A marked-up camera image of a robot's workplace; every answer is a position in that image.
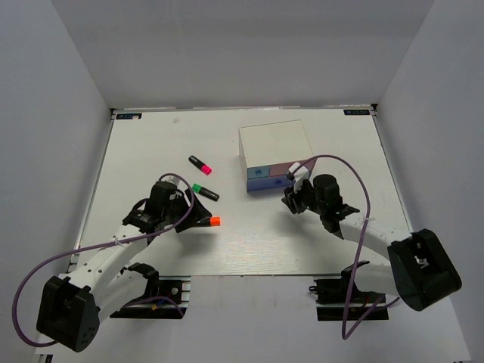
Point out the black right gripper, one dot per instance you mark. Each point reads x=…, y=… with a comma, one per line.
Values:
x=292, y=199

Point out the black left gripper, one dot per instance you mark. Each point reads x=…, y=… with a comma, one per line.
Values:
x=198, y=212

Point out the orange highlighter marker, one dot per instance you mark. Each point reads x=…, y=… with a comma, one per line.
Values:
x=213, y=221

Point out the green highlighter marker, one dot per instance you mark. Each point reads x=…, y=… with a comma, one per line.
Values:
x=204, y=192

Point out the pink highlighter marker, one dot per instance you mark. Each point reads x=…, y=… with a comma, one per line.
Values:
x=205, y=169

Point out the white pastel drawer box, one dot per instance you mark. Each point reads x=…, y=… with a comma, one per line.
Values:
x=267, y=151

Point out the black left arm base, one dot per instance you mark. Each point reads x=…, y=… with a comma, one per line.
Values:
x=166, y=299

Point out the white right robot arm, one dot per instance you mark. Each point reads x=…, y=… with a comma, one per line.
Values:
x=419, y=271

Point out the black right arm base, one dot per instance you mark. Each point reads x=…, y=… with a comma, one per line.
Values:
x=330, y=295

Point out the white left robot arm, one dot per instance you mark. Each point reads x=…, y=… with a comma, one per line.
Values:
x=74, y=305

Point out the right corner logo sticker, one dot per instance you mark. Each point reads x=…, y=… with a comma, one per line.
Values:
x=356, y=112

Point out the corner logo sticker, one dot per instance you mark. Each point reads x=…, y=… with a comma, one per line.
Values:
x=128, y=116
x=356, y=112

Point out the left corner logo sticker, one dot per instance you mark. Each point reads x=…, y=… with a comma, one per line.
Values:
x=128, y=116

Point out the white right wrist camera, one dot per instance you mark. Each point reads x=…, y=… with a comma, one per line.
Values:
x=297, y=174

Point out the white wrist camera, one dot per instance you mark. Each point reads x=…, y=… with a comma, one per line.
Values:
x=173, y=179
x=297, y=174

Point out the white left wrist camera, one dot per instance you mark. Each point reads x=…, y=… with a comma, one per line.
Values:
x=173, y=179

